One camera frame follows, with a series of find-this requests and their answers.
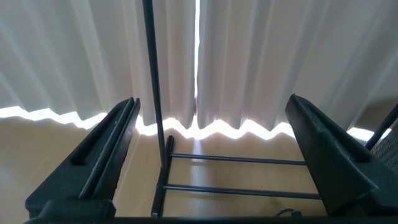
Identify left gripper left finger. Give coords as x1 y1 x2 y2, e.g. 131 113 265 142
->
24 96 141 218

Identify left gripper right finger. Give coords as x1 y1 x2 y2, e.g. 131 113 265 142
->
284 93 398 217

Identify black clothes rack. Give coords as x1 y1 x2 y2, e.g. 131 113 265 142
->
142 0 398 218

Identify beige curtain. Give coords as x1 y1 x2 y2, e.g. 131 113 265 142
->
0 0 398 141

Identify black cable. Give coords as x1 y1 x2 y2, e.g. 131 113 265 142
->
275 208 302 218

